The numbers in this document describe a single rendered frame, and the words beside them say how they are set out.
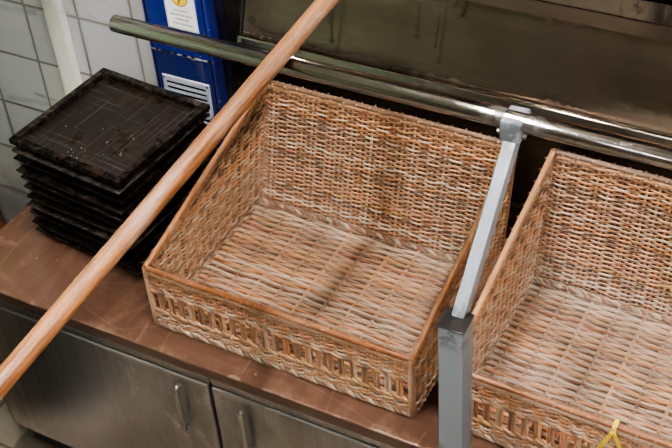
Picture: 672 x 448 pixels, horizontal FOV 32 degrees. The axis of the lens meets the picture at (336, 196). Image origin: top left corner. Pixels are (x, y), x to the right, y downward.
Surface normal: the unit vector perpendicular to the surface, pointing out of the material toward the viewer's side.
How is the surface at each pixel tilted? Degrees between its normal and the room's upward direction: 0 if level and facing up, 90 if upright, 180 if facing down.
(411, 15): 70
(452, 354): 90
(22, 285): 0
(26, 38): 90
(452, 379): 90
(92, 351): 91
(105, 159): 0
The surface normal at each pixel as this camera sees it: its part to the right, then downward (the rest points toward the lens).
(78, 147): -0.06, -0.76
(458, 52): -0.45, 0.30
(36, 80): -0.46, 0.59
